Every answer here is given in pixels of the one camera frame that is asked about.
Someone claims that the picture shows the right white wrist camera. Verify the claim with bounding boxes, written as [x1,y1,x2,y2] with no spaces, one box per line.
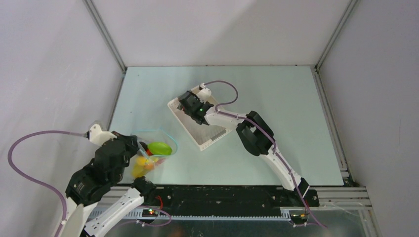
[196,83,211,103]

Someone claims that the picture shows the white perforated plastic basket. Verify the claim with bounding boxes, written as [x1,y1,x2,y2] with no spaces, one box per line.
[168,98,232,151]

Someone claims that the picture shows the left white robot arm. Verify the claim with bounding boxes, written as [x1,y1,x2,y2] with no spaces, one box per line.
[58,130,156,237]

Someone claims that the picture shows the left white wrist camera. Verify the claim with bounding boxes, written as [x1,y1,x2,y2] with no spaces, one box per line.
[86,121,116,146]

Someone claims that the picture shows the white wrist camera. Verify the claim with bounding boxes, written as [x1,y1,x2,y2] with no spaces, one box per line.
[86,121,116,146]
[196,83,211,103]

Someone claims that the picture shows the clear zip top bag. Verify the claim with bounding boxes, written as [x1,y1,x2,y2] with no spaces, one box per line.
[130,128,178,178]

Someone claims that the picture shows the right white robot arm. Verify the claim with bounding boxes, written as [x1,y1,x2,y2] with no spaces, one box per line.
[178,91,310,206]

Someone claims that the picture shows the green toy starfruit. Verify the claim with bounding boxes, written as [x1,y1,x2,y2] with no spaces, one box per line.
[147,142,172,156]

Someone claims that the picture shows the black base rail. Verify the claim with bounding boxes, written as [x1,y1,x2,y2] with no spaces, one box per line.
[144,185,320,217]

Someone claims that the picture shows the yellow toy banana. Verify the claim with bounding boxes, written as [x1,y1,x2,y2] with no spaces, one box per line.
[131,156,155,178]

